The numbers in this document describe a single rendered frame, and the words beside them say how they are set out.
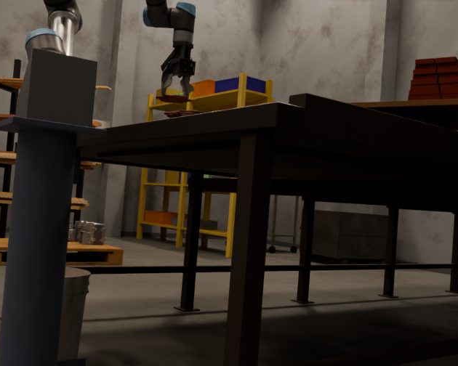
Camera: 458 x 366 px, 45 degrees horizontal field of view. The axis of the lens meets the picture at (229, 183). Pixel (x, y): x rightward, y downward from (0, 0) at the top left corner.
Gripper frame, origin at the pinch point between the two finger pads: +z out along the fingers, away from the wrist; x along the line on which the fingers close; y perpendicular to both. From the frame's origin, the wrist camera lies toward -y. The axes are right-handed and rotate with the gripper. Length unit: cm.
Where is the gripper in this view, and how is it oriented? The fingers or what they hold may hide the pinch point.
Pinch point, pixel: (174, 97)
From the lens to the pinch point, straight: 210.8
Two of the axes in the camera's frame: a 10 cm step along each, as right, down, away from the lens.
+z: -1.0, 9.9, 0.0
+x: 7.9, 0.8, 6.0
